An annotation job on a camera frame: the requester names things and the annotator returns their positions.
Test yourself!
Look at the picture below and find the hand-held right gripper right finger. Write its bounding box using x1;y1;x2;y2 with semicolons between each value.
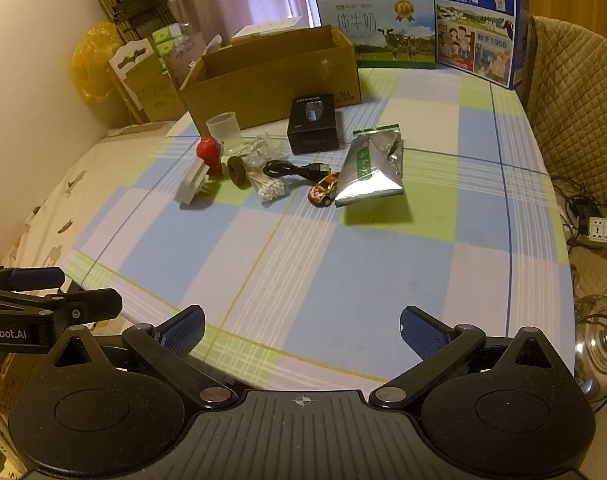
368;305;567;411

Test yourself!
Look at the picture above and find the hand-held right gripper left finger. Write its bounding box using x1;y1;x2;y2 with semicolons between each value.
48;305;239;411

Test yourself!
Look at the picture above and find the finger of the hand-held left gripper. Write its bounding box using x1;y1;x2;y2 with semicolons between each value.
0;287;123;322
0;267;66;293

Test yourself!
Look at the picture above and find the bundle of cotton swabs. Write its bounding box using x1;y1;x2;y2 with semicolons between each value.
250;172;290;205

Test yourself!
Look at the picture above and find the brown hair tie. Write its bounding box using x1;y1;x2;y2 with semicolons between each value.
226;156;249;190

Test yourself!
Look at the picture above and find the silver green tea packet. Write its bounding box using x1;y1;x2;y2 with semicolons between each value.
335;123;404;208

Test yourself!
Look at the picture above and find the small toy car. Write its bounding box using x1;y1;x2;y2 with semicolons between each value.
307;172;341;207

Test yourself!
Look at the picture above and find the red toy figure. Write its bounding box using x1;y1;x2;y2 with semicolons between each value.
196;134;225;178

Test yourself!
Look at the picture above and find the clear plastic bag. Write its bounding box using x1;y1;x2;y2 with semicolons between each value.
240;132;284;168

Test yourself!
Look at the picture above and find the black usb cable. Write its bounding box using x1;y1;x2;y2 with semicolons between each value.
263;159;330;183

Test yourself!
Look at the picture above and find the clear plastic cup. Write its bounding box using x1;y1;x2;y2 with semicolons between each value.
206;114;244;156

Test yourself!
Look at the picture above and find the black shaver box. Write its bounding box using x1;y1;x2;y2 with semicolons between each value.
287;92;341;156

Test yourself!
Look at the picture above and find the beige printed cloth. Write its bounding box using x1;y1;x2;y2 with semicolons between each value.
0;122;189;281

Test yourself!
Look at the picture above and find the tall brown cardboard box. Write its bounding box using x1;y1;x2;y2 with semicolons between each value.
130;32;206;123

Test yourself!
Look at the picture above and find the yellow plastic bag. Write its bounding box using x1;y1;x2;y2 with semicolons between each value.
72;21;121;106

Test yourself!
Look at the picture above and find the white scalloped board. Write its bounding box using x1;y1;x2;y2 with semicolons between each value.
108;37;156;111

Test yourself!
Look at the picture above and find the green tissue multipack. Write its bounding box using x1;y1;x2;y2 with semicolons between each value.
153;25;184;68

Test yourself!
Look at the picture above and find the quilted chair cover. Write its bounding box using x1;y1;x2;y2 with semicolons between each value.
526;15;607;206

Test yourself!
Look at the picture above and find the stack of folding chairs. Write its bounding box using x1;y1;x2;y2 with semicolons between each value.
93;0;176;41

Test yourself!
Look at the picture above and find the blue milk carton box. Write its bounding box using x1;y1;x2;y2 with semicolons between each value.
430;0;531;91

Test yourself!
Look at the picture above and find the green milk carton box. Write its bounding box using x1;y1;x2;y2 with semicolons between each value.
316;0;437;70

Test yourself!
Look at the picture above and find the white appliance box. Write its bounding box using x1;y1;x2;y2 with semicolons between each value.
230;16;304;41

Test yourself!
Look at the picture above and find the black cable tangle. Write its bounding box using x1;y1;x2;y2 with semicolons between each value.
553;175;607;261

